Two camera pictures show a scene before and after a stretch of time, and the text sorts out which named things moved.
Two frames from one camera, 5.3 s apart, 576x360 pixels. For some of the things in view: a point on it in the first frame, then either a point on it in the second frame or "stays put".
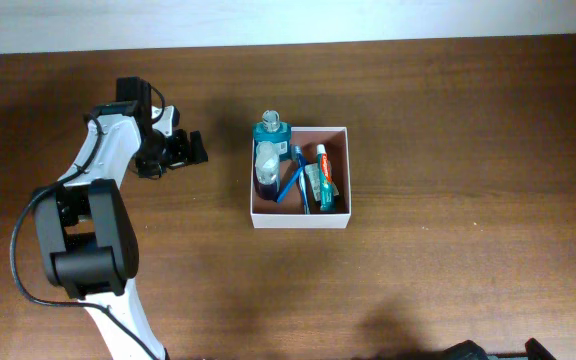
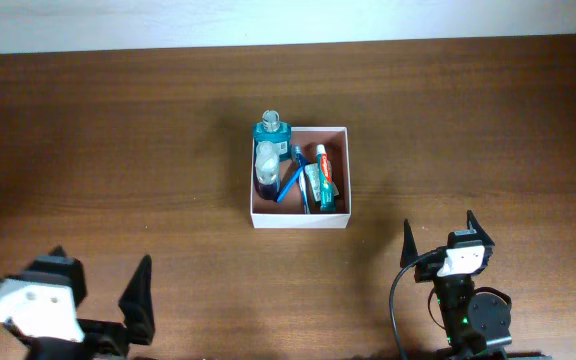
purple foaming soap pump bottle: [267, 170] stays put
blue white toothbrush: [302, 181] stays put
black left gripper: [183, 155] -> [137, 298]
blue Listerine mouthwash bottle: [272, 129] stays put
